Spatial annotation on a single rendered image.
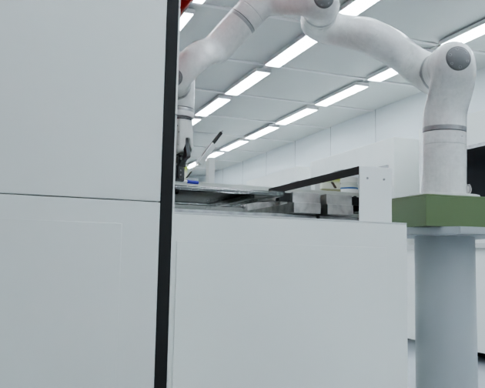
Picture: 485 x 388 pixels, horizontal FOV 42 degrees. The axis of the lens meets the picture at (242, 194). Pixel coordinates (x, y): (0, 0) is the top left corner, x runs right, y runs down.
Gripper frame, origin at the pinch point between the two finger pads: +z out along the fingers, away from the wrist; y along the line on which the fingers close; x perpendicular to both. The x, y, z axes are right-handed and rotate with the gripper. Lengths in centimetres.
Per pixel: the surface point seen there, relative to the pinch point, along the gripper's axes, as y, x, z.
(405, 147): -249, 419, -94
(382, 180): 48, 30, 3
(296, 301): 47, 3, 32
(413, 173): -247, 428, -68
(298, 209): 27.2, 20.9, 10.0
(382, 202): 48, 30, 9
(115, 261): 54, -44, 24
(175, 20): 56, -35, -19
